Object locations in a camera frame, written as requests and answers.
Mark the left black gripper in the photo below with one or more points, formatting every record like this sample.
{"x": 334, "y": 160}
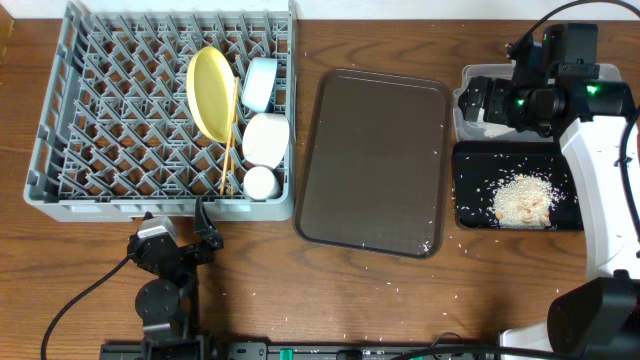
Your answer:
{"x": 182, "y": 252}

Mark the wooden chopstick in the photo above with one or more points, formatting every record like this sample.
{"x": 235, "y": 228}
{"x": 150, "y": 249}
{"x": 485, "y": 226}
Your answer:
{"x": 230, "y": 136}
{"x": 232, "y": 161}

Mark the grey dish rack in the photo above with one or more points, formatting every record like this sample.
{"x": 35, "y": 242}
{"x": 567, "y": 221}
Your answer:
{"x": 116, "y": 138}

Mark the yellow plate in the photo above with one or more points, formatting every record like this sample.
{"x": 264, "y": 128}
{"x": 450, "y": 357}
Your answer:
{"x": 210, "y": 89}

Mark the clear plastic bin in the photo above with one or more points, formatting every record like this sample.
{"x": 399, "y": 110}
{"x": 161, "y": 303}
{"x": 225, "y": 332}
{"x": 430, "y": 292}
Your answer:
{"x": 473, "y": 131}

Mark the dark brown serving tray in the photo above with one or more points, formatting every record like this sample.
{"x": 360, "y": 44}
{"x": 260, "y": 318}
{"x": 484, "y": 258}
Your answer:
{"x": 376, "y": 166}

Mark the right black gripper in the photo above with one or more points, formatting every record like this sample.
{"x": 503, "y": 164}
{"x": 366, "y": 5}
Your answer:
{"x": 497, "y": 89}

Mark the rice and food scraps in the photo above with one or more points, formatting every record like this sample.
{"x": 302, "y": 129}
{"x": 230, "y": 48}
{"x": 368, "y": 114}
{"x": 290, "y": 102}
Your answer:
{"x": 522, "y": 201}

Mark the light blue bowl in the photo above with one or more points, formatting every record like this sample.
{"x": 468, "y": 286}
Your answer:
{"x": 259, "y": 83}

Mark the white plastic cup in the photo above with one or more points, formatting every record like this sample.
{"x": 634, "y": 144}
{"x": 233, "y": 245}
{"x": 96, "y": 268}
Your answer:
{"x": 260, "y": 184}

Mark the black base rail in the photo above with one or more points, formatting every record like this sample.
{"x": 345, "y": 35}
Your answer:
{"x": 264, "y": 351}

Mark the black waste tray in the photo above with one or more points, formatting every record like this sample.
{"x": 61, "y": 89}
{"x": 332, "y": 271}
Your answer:
{"x": 477, "y": 165}

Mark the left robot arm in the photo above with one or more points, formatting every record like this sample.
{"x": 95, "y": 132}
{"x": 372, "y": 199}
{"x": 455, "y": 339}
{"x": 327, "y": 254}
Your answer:
{"x": 169, "y": 305}

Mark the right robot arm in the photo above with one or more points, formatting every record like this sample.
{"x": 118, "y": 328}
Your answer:
{"x": 555, "y": 88}

